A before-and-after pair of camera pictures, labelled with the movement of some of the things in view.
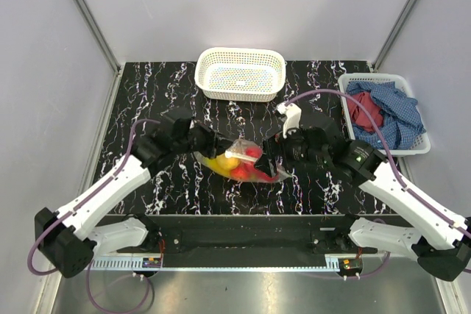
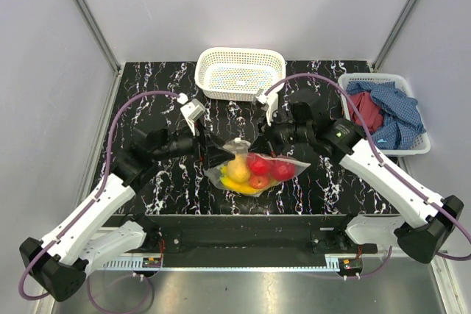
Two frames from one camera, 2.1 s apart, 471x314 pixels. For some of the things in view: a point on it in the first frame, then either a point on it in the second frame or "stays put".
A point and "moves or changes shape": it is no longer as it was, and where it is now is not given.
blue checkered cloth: x=401 y=123 stays put
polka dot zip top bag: x=238 y=162 moves or changes shape
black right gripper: x=271 y=148 -> x=266 y=143
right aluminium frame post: x=405 y=14 stays put
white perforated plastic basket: x=240 y=74 stays put
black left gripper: x=215 y=145 stays put
